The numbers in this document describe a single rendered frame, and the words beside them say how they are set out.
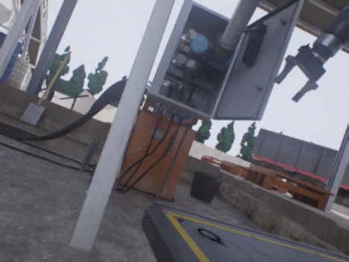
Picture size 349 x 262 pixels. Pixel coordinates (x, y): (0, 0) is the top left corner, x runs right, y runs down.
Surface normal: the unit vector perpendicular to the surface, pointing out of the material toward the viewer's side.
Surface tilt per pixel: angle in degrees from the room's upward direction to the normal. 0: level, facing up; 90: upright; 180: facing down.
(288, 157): 90
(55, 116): 90
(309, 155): 90
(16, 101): 90
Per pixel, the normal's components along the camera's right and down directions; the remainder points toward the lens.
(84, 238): 0.18, -0.14
